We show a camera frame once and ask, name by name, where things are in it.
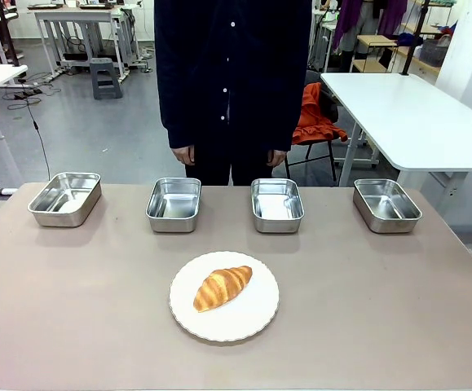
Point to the person's right hand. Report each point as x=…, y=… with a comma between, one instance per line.
x=182, y=156

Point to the person's left hand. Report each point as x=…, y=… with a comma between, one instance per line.
x=277, y=158

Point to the golden brown croissant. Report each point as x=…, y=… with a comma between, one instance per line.
x=221, y=287

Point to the rectangular steel container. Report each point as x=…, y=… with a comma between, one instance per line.
x=170, y=225
x=386, y=225
x=278, y=225

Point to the steel container with inner divider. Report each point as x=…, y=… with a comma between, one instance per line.
x=81, y=215

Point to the black trousers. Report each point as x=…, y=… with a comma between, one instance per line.
x=219, y=167

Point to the black chair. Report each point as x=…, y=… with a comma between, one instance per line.
x=330, y=156

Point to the orange jacket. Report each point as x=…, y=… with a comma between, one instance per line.
x=319, y=122

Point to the dark navy button shirt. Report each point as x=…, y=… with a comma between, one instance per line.
x=227, y=73

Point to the grey plastic step stool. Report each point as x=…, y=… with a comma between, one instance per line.
x=105, y=79

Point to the large white table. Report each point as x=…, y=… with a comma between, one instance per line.
x=407, y=118

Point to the wooden shelf rack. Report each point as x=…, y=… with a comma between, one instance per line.
x=376, y=41

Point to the purple hanging clothing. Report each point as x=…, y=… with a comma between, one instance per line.
x=351, y=16

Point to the white scalloped plate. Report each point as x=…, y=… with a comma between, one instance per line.
x=243, y=317

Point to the white-framed background desk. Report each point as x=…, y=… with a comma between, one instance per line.
x=80, y=16

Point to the black stand pole with clamp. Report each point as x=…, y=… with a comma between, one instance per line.
x=417, y=36

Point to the grey mesh basket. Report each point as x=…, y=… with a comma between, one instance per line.
x=433, y=53

